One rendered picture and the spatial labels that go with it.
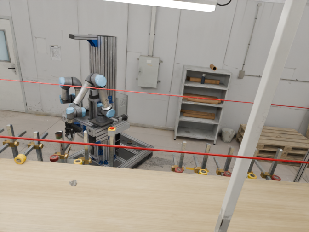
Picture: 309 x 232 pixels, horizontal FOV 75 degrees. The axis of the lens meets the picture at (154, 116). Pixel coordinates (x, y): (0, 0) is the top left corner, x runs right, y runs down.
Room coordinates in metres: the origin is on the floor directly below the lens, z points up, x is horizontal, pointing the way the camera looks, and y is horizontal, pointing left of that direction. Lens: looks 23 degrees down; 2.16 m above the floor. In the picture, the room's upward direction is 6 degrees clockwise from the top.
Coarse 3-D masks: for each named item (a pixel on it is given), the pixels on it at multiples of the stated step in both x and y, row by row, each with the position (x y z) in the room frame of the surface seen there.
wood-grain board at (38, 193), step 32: (0, 160) 1.50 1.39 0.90; (0, 192) 1.13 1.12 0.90; (32, 192) 1.16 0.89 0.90; (64, 192) 1.19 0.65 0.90; (96, 192) 1.23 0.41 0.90; (128, 192) 1.26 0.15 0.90; (160, 192) 1.30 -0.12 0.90; (192, 192) 1.34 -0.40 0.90; (224, 192) 1.38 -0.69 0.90; (256, 192) 1.42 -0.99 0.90; (288, 192) 1.47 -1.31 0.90; (0, 224) 0.88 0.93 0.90; (32, 224) 0.90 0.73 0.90; (64, 224) 0.92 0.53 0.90; (96, 224) 0.95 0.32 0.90; (128, 224) 0.97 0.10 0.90; (160, 224) 1.00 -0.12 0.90; (192, 224) 1.03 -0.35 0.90; (256, 224) 1.08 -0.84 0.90; (288, 224) 1.11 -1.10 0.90
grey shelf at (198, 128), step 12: (192, 72) 4.23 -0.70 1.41; (204, 72) 4.22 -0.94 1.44; (216, 72) 3.79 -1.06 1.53; (228, 72) 3.83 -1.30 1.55; (192, 84) 3.82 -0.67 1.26; (204, 84) 3.92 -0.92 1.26; (216, 84) 4.03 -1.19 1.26; (228, 84) 3.78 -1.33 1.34; (216, 96) 4.21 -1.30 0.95; (180, 108) 3.81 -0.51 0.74; (192, 108) 4.23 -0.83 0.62; (204, 108) 4.22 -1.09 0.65; (216, 108) 4.21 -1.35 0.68; (180, 120) 4.24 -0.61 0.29; (192, 120) 3.80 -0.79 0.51; (204, 120) 3.85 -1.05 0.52; (216, 120) 3.92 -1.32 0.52; (180, 132) 3.93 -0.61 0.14; (192, 132) 4.00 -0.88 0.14; (204, 132) 4.06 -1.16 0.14; (216, 132) 3.89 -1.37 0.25
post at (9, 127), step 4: (8, 124) 1.71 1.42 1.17; (8, 128) 1.70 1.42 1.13; (12, 128) 1.73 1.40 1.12; (8, 132) 1.70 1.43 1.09; (12, 132) 1.72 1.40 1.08; (12, 136) 1.71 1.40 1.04; (12, 140) 1.70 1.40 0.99; (12, 148) 1.70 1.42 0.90; (16, 148) 1.72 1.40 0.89; (12, 152) 1.70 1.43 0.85; (16, 152) 1.71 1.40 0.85; (16, 156) 1.70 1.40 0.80
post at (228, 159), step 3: (231, 147) 1.78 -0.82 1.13; (231, 150) 1.78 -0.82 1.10; (228, 153) 1.81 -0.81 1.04; (231, 153) 1.78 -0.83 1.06; (228, 159) 1.78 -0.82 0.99; (225, 162) 1.81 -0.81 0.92; (228, 162) 1.78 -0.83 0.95; (225, 165) 1.79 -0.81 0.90; (228, 165) 1.78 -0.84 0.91; (225, 168) 1.78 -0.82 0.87; (228, 168) 1.78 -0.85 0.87
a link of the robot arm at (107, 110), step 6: (90, 78) 2.10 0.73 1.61; (96, 78) 2.04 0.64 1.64; (102, 78) 2.06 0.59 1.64; (96, 84) 2.05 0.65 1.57; (102, 84) 2.05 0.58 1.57; (102, 90) 2.08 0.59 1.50; (102, 96) 2.09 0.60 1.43; (102, 102) 2.12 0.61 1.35; (108, 102) 2.14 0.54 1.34; (102, 108) 2.15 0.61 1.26; (108, 108) 2.13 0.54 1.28; (108, 114) 2.11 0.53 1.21
